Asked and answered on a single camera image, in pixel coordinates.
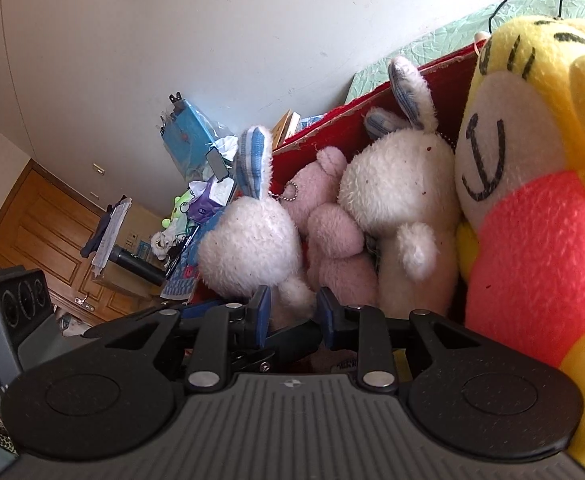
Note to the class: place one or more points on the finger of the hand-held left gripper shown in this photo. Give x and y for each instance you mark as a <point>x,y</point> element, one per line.
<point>292,337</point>

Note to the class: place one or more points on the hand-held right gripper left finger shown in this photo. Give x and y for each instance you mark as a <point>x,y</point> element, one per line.
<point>261,317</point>

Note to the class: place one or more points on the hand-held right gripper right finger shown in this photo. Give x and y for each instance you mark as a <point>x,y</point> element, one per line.
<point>325,317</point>

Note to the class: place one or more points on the white plush rabbit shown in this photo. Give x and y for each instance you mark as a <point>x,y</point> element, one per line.
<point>397,185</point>
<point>247,245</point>

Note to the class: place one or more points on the pink plush bear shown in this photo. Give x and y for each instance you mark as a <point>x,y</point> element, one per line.
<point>337,230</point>

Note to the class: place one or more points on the red box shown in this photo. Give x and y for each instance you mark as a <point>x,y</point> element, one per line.
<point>352,125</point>

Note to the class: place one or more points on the yellow plush toy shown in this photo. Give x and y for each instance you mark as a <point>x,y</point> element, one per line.
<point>537,220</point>

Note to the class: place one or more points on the blue patterned cloth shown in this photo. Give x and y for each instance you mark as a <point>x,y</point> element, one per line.
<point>182,270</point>

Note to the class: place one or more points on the wooden door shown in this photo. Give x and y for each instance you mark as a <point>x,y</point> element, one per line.
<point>47,225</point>

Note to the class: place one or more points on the purple tissue box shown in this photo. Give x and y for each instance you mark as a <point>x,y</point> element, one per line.
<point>207,200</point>

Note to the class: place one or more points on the black bottle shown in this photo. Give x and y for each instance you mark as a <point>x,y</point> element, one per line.
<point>135,262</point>

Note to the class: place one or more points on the green toy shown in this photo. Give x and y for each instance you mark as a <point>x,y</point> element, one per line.
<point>177,207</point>

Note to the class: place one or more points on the small black mirror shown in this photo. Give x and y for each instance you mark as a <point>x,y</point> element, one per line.
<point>218,162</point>

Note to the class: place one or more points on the small books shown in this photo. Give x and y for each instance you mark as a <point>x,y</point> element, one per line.
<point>286,127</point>

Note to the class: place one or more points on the blue plastic packet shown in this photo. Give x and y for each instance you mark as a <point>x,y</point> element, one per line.
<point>187,130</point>

